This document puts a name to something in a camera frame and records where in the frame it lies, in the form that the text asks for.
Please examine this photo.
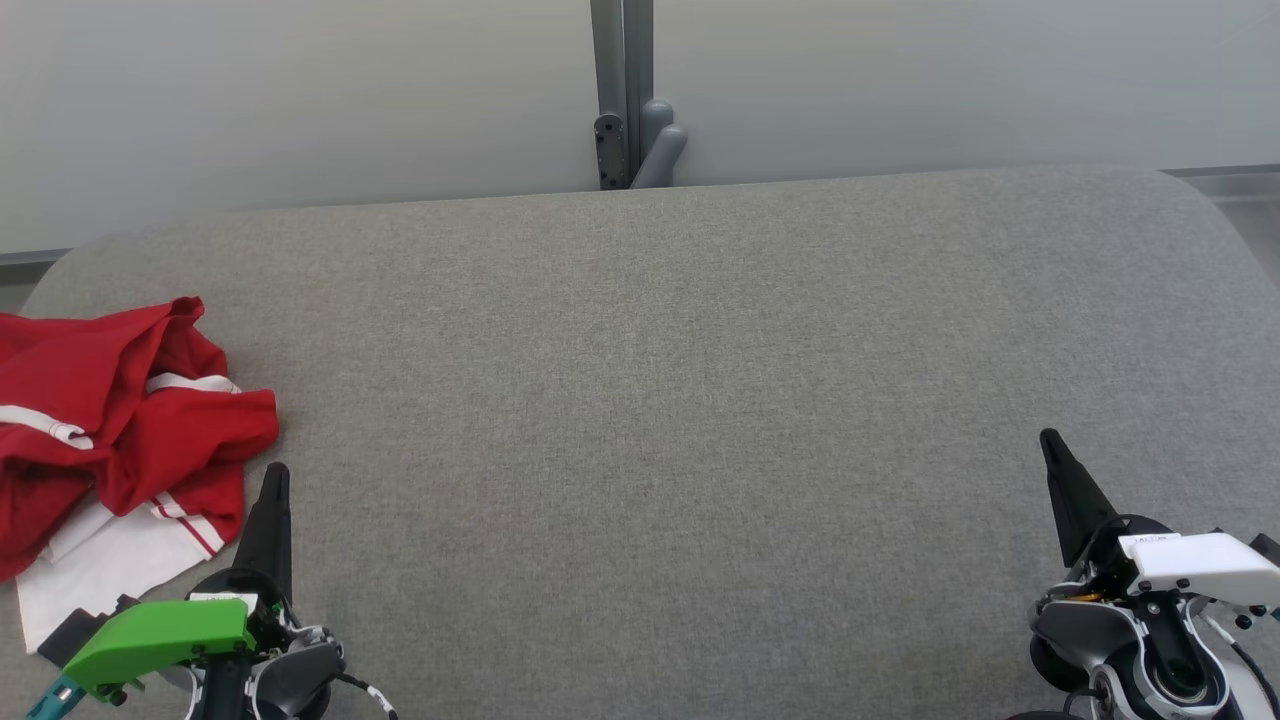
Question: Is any dark perforated bracket plate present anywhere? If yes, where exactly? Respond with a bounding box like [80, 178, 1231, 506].
[594, 113, 630, 191]

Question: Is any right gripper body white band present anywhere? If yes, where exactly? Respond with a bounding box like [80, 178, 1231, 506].
[1068, 514, 1280, 606]

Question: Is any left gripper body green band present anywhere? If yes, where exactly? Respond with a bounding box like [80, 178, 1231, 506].
[62, 568, 293, 698]

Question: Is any red white striped garment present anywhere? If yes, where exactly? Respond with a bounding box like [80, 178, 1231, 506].
[0, 400, 251, 654]

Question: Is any left black cable teal plug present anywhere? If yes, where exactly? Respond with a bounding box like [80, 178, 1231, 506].
[25, 674, 87, 720]

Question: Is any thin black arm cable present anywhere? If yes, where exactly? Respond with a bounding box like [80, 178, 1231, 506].
[334, 672, 401, 720]

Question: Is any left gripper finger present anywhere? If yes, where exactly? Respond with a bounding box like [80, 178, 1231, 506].
[232, 462, 294, 601]

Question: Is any grey fabric sofa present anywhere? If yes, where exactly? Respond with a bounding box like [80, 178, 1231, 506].
[0, 165, 1280, 720]

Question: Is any red jersey white hem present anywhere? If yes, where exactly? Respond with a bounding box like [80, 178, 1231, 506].
[0, 297, 280, 526]

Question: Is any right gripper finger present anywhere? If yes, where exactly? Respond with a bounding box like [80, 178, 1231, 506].
[1039, 427, 1120, 570]

